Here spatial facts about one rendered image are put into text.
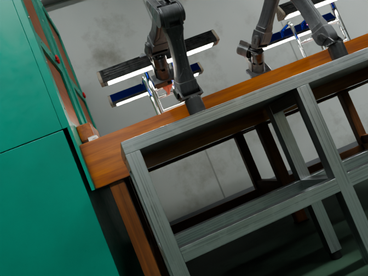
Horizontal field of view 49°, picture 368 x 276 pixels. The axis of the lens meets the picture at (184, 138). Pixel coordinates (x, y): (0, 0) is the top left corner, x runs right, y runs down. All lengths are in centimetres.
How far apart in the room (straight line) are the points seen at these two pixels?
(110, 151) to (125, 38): 234
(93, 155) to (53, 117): 21
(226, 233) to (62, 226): 66
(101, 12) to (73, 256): 274
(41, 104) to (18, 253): 56
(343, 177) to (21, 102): 118
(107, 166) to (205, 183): 214
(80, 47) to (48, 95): 221
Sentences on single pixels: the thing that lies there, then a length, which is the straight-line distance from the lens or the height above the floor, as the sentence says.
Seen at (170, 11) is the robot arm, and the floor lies 102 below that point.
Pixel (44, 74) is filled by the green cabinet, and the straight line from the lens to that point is 166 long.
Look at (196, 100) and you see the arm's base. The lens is 140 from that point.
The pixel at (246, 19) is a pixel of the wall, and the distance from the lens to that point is 411.
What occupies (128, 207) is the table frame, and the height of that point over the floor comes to 47.
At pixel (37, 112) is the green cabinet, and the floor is 93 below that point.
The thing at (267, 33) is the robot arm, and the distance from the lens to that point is 182.
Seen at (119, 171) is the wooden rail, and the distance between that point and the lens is 160.
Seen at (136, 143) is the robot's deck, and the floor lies 65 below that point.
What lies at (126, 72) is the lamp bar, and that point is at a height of 105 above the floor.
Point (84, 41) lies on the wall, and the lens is 384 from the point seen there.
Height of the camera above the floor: 54
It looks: 3 degrees up
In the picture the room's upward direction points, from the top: 22 degrees counter-clockwise
